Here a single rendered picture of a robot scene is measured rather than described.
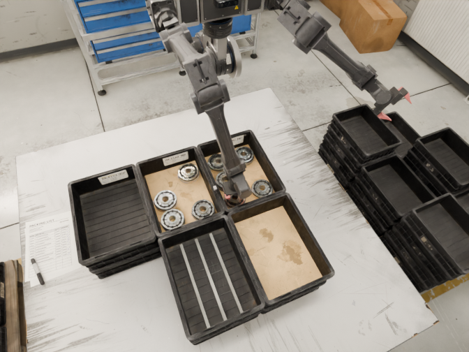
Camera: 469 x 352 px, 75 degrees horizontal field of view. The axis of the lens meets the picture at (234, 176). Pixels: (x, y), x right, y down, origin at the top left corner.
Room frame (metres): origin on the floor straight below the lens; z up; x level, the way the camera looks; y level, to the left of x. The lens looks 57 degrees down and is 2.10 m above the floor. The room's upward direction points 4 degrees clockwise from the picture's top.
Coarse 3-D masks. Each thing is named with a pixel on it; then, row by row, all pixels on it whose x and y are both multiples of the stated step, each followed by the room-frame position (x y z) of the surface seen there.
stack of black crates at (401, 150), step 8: (392, 112) 1.86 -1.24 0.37; (384, 120) 1.83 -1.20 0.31; (392, 120) 1.85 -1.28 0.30; (400, 120) 1.80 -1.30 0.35; (392, 128) 1.79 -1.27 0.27; (400, 128) 1.77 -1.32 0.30; (408, 128) 1.72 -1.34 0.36; (400, 136) 1.70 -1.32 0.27; (408, 136) 1.68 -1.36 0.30; (416, 136) 1.63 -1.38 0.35; (408, 144) 1.63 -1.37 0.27; (400, 152) 1.53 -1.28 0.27
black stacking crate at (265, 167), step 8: (248, 136) 1.05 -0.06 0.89; (216, 144) 0.97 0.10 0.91; (240, 144) 1.03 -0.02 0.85; (248, 144) 1.05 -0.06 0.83; (256, 144) 0.98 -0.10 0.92; (208, 152) 0.95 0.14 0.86; (216, 152) 0.97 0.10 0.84; (256, 152) 0.97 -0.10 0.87; (264, 160) 0.89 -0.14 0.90; (264, 168) 0.88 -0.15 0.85; (272, 176) 0.81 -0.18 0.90; (272, 184) 0.79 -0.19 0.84
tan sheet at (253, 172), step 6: (252, 162) 0.93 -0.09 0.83; (246, 168) 0.89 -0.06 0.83; (252, 168) 0.89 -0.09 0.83; (258, 168) 0.89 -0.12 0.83; (216, 174) 0.84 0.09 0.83; (246, 174) 0.85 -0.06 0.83; (252, 174) 0.86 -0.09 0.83; (258, 174) 0.86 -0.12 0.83; (264, 174) 0.86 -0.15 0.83; (246, 180) 0.82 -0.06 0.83; (252, 180) 0.82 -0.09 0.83; (222, 192) 0.74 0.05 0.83; (234, 198) 0.71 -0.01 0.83; (246, 198) 0.71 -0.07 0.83; (252, 198) 0.72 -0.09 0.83
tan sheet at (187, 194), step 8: (168, 168) 0.85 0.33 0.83; (176, 168) 0.86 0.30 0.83; (152, 176) 0.80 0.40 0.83; (160, 176) 0.81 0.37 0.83; (168, 176) 0.81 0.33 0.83; (176, 176) 0.81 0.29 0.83; (200, 176) 0.82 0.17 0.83; (152, 184) 0.75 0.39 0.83; (160, 184) 0.76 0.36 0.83; (168, 184) 0.76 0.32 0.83; (176, 184) 0.76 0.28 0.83; (184, 184) 0.77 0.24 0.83; (192, 184) 0.77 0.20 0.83; (200, 184) 0.77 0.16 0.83; (152, 192) 0.71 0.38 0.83; (176, 192) 0.72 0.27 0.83; (184, 192) 0.72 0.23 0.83; (192, 192) 0.73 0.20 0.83; (200, 192) 0.73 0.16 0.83; (208, 192) 0.73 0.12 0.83; (152, 200) 0.67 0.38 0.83; (184, 200) 0.68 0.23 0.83; (192, 200) 0.68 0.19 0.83; (176, 208) 0.64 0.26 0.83; (184, 208) 0.64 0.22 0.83; (160, 216) 0.59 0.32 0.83; (184, 216) 0.60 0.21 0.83; (160, 224) 0.55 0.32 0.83; (184, 224) 0.56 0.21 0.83
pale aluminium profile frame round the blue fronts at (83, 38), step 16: (64, 0) 2.24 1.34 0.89; (256, 16) 2.99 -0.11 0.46; (80, 32) 2.76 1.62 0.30; (96, 32) 2.30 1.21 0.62; (112, 32) 2.34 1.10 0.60; (128, 32) 2.40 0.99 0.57; (240, 32) 2.92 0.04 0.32; (256, 32) 2.98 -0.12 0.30; (80, 48) 2.23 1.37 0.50; (240, 48) 2.93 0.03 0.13; (256, 48) 2.99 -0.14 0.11; (96, 64) 2.29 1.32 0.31; (112, 64) 2.32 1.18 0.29; (176, 64) 2.59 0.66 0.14; (96, 80) 2.25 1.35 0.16; (112, 80) 2.31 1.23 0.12
